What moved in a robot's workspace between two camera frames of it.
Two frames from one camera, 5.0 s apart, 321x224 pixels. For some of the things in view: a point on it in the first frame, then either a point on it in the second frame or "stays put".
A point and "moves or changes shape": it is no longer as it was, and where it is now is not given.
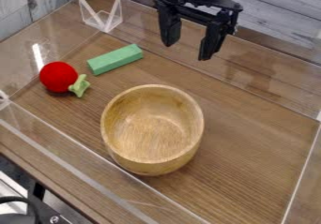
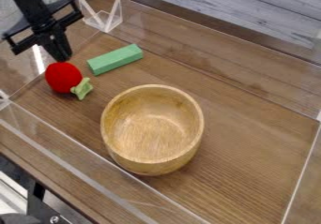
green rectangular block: (115, 59) stays put
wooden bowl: (151, 126) stays put
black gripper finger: (211, 41) → (58, 46)
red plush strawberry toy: (59, 77) moves or changes shape
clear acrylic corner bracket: (103, 21) stays put
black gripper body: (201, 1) → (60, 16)
